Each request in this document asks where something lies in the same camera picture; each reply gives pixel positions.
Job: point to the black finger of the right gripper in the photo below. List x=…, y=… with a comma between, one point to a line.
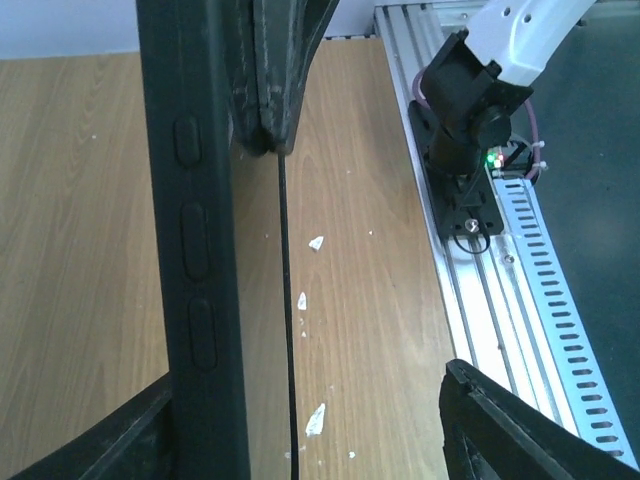
x=270, y=47

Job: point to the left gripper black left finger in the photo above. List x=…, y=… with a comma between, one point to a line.
x=133, y=442

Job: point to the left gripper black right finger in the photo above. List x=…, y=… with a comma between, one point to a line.
x=490, y=433

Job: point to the black phone case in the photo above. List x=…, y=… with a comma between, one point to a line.
x=187, y=119

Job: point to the black smartphone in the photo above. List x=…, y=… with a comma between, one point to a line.
x=288, y=317

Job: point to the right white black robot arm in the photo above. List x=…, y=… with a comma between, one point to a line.
x=479, y=77

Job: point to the white debris pile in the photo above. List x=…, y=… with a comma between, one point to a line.
x=341, y=250

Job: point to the slotted grey cable duct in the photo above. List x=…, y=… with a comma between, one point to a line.
x=591, y=405

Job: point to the aluminium front rail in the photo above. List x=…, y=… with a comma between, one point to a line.
x=493, y=320

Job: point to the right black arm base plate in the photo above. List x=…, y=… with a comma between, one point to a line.
x=462, y=201

